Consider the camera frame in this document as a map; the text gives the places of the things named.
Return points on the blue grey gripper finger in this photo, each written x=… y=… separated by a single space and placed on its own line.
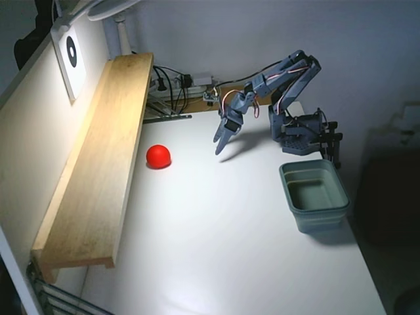
x=226 y=139
x=221 y=131

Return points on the blue grey gripper body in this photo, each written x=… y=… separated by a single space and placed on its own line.
x=230 y=126

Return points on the red ball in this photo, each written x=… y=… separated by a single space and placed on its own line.
x=158 y=156

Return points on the blue grey robot arm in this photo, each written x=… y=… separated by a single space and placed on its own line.
x=295 y=88

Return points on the grey collapsible container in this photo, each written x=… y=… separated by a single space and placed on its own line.
x=323 y=218

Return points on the white power strip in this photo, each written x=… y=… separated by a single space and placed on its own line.
x=197 y=89

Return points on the white power adapter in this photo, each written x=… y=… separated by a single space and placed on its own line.
x=203 y=78

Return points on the black power plug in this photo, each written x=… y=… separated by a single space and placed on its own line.
x=186 y=81

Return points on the black table clamp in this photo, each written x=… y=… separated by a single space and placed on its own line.
x=333 y=147

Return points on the long wooden shelf board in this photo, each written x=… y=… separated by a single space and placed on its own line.
x=98 y=164

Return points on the white desk lamp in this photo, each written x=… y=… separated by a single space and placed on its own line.
x=123 y=36

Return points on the white desk side panel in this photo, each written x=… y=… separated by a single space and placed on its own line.
x=33 y=131

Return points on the metal rack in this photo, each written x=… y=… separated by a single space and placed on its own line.
x=59 y=295

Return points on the dark round bin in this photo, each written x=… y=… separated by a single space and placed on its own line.
x=408 y=305

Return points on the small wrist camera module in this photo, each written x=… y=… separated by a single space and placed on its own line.
x=210 y=97

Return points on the aluminium frame rail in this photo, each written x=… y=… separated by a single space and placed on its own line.
x=164 y=118

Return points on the blue grey base mount plate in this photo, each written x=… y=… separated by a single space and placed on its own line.
x=300 y=144

